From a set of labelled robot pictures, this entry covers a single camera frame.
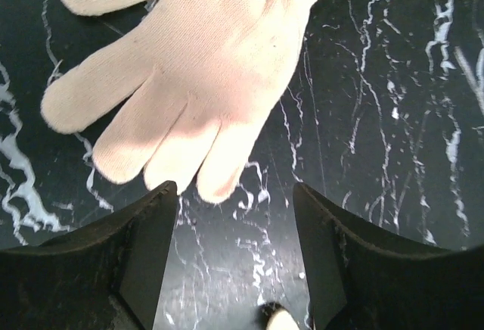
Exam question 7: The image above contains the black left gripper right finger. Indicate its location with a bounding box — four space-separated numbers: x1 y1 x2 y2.
293 183 483 329

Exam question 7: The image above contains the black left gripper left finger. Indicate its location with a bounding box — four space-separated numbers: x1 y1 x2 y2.
1 181 178 329

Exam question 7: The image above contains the cream knit glove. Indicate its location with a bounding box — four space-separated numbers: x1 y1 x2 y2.
261 302 299 330

